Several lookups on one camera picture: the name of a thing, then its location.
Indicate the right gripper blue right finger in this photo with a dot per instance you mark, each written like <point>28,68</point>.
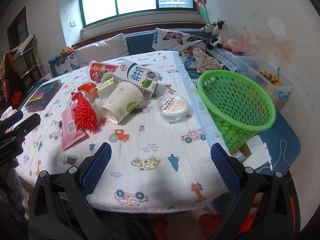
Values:
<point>228,168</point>

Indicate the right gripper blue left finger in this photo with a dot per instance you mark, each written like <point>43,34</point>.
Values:
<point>92,168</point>

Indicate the pink snack wrapper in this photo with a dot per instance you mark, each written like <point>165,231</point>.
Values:
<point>70,131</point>

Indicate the clear plastic bottle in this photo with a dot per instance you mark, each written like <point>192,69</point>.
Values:
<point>102,91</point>

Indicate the round clear pudding container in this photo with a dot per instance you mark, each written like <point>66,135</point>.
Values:
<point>172,107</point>

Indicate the white paper cup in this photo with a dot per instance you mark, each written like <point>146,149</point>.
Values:
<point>121,102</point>

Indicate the orange snack wrapper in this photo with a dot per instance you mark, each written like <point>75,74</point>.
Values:
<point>89,87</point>

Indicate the red cartoon paper cup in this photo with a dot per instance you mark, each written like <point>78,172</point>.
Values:
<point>98,72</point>

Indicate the white milk carton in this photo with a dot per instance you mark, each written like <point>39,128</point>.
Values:
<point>143,78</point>

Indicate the green plastic trash basket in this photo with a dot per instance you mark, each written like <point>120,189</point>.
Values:
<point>239,107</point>

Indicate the white paper sheet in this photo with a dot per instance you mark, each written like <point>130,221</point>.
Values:
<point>259,154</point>

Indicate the metal rack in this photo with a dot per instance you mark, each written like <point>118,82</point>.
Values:
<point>27,63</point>

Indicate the printed white table cloth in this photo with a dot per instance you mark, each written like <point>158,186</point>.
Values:
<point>156,166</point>

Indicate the clear plastic toy bin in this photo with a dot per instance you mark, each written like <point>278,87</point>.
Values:
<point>250,66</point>

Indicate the yellow toy truck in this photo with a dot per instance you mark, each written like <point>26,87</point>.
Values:
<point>274,79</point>

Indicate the orange toy on sofa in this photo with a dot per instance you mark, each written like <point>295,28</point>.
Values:
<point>68,50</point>

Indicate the patterned grey cloth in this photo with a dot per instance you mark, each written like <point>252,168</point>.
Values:
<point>225,57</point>

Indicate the crumpled beige cloth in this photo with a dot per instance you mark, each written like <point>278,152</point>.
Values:
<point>204,62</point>

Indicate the pink plush toy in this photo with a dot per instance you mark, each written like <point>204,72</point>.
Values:
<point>233,46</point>

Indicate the beige cushion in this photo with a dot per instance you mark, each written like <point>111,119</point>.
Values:
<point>111,48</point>

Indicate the cow plush toy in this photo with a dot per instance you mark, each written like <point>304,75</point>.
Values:
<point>217,32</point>

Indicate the butterfly print pillow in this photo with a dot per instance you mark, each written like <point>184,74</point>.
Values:
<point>178,41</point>

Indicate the colourful pinwheel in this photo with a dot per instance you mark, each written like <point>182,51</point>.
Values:
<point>202,8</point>

